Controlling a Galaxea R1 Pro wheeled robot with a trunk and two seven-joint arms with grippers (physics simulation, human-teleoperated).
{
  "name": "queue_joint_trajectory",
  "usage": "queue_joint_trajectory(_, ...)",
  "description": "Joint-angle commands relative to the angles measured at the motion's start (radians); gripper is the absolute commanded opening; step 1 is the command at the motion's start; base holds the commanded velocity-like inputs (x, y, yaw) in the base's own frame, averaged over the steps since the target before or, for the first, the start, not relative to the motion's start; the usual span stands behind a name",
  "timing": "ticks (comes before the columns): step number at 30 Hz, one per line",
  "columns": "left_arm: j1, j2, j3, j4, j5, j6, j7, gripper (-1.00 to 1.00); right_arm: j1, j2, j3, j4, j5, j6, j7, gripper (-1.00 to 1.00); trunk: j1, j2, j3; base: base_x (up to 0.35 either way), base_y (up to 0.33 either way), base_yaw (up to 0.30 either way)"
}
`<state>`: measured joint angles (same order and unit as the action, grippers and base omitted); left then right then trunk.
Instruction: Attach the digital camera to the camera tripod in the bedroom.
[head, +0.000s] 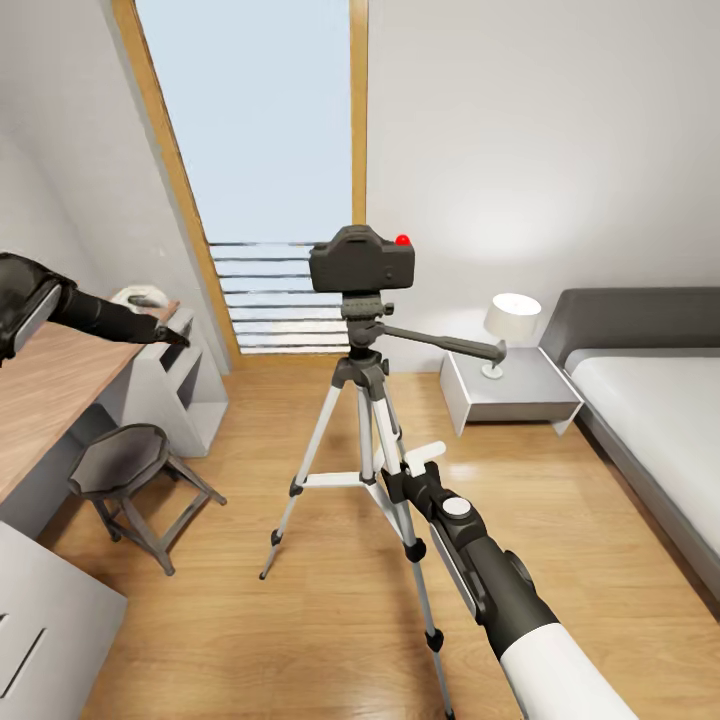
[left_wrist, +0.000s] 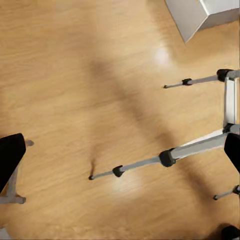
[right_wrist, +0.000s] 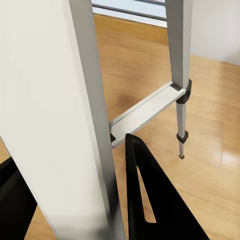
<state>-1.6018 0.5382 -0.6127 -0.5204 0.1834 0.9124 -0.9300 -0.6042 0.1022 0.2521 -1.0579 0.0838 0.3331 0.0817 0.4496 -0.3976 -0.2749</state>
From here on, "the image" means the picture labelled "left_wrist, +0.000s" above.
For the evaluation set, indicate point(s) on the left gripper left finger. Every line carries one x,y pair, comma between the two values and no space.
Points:
12,149

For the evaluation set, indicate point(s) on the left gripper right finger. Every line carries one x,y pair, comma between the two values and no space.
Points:
232,149

